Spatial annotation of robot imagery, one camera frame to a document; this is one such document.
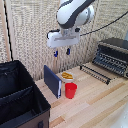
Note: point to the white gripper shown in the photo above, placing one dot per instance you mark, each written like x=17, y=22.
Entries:
x=63, y=39

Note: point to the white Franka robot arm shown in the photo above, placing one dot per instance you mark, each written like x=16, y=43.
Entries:
x=71, y=13

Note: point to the yellow food pieces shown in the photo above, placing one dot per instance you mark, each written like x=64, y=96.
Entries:
x=67, y=75

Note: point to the beige woven folding screen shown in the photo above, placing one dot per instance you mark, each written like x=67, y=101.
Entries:
x=30, y=33

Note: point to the red plastic cup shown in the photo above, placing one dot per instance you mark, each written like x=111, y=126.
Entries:
x=70, y=90

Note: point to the black fabric storage box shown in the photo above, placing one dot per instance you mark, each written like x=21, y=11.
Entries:
x=20, y=96

